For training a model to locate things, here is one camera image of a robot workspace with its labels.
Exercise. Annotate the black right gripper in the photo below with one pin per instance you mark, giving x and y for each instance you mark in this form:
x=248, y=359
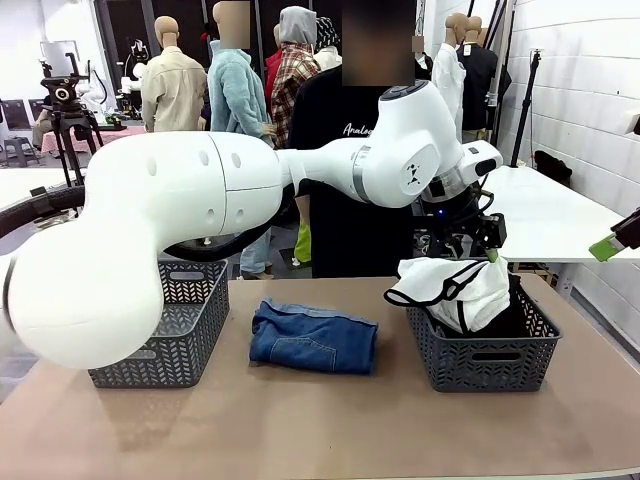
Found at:
x=632, y=230

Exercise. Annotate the mannequin in white shirt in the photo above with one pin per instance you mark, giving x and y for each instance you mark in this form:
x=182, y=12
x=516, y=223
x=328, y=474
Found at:
x=447, y=85

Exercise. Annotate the mannequin in blue fleece jacket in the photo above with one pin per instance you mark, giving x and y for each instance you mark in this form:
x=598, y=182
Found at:
x=235, y=95

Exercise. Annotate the mannequin in red top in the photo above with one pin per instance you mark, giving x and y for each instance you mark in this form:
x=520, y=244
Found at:
x=272, y=70

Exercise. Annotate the black bag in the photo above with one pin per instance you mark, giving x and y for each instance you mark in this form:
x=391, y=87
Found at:
x=552, y=165

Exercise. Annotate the neon green trousers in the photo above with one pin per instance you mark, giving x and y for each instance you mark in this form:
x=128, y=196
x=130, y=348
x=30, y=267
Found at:
x=302, y=245

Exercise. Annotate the pink checkered cloth table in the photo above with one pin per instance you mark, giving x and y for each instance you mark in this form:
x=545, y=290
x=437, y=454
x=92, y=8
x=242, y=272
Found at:
x=120, y=134

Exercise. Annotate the white work table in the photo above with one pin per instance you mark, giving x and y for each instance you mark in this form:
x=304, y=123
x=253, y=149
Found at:
x=550, y=210
x=25, y=180

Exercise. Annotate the grey plastic lattice basket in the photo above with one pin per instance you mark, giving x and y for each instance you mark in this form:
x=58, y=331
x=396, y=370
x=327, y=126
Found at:
x=190, y=320
x=490, y=370

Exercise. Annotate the mannequin with patterned headscarf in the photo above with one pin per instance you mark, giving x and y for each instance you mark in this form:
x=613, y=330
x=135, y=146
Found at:
x=327, y=45

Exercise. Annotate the black light stand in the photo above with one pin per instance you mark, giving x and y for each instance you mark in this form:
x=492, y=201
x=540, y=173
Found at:
x=525, y=110

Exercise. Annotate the mannequin in black T-shirt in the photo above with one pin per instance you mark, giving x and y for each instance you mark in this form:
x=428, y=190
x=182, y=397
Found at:
x=480, y=85

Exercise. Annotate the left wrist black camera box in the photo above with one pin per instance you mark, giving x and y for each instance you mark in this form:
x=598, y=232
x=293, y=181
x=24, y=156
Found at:
x=494, y=230

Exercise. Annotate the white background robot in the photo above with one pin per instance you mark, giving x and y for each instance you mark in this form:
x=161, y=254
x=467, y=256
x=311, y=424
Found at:
x=92, y=90

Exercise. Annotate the grey stool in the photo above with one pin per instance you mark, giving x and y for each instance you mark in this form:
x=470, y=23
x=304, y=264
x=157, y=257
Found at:
x=20, y=150

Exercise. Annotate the mannequin in cream shirt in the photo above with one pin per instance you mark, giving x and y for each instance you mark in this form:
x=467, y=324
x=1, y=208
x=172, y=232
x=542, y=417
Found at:
x=172, y=90

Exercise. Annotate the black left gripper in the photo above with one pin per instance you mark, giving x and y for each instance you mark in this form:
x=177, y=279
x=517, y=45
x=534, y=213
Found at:
x=450, y=225

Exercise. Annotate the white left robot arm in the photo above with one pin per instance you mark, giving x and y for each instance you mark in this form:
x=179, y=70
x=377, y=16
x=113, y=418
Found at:
x=150, y=210

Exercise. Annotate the black camera tripod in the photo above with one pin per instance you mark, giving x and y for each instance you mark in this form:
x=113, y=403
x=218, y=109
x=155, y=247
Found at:
x=62, y=95

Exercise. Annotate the person in black T-shirt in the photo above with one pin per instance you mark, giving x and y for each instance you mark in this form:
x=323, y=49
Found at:
x=340, y=240

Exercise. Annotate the dark blue jeans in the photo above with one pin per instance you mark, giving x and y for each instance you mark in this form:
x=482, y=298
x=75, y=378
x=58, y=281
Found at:
x=310, y=340

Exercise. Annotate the white garment black trim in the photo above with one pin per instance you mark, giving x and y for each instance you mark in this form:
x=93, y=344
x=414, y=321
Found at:
x=465, y=295

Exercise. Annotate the mannequin plaid shirt grey hood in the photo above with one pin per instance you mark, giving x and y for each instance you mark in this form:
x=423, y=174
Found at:
x=295, y=75

